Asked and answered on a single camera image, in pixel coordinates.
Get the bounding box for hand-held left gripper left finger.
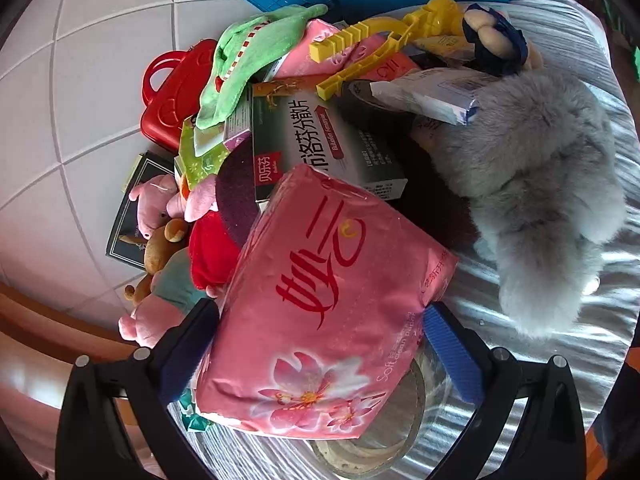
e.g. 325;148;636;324
55;299;222;480

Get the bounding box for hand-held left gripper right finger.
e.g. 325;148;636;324
422;301;586;480

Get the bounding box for pink tissue pack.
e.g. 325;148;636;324
196;164;460;438

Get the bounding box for grey plush toy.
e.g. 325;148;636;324
430;67;628;336

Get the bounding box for green white medicine box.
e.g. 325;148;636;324
250;74;408;217

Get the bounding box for white blue plastic packet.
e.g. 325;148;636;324
370;69;481;127

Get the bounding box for plain pink red box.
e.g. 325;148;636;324
360;50;421;83

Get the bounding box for green plush cloth striped trim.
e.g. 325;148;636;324
195;4;328;131

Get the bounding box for small bear doll blue dress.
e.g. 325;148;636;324
460;2;546;78

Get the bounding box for yellow plastic clamp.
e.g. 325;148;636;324
309;0;471;102

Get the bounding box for teal green packet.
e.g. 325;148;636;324
177;392;216;433

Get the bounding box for pink plush teal clothes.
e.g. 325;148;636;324
118;247;211;348

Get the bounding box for red plush toy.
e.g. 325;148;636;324
189;210;241;291

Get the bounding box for brown bear plush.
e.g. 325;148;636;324
125;217;190;306

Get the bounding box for clear tape roll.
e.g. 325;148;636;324
310;350;426;476

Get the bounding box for black gold box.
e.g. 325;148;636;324
105;151;176;273

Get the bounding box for maroon round pad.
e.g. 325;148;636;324
215;152;261;246

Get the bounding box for green yellow tissue packet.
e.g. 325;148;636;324
177;117;231;191

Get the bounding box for red toy suitcase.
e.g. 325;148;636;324
140;38;218;152

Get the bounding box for pink soft packet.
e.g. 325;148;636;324
272;19;361;81

